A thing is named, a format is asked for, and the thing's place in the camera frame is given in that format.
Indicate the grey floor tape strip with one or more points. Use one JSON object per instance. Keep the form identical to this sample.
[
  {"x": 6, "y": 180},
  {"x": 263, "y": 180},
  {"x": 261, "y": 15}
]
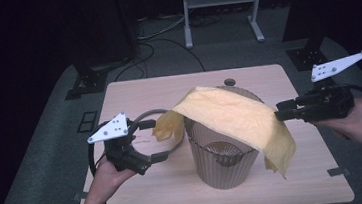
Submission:
[
  {"x": 79, "y": 196},
  {"x": 338, "y": 171}
]

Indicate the person's right hand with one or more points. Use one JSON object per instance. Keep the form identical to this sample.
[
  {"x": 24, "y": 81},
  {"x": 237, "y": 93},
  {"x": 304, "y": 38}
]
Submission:
[{"x": 358, "y": 125}]

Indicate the yellow plastic garbage bag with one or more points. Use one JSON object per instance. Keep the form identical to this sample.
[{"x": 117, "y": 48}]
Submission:
[{"x": 237, "y": 116}]

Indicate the grey ribbed plastic trash bin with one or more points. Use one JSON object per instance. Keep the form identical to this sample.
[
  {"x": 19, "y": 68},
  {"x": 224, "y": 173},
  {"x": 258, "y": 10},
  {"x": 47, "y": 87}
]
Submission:
[{"x": 223, "y": 175}]

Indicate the black floor socket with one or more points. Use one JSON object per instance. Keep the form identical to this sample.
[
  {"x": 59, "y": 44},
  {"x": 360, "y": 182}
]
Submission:
[{"x": 87, "y": 121}]

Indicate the black stand base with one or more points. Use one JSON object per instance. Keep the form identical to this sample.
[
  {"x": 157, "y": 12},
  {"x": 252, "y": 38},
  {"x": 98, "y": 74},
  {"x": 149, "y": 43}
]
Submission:
[
  {"x": 88, "y": 82},
  {"x": 308, "y": 58}
]

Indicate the round dark table grommet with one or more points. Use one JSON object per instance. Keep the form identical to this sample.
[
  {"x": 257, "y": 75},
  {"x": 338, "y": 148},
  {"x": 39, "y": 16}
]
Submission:
[{"x": 229, "y": 82}]

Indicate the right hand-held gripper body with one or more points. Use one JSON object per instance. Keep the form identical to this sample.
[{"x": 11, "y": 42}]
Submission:
[{"x": 329, "y": 102}]

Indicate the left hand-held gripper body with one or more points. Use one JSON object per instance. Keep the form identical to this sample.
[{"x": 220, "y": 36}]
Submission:
[{"x": 123, "y": 154}]

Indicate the person's left hand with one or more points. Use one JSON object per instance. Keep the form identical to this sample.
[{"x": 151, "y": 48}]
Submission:
[{"x": 109, "y": 182}]

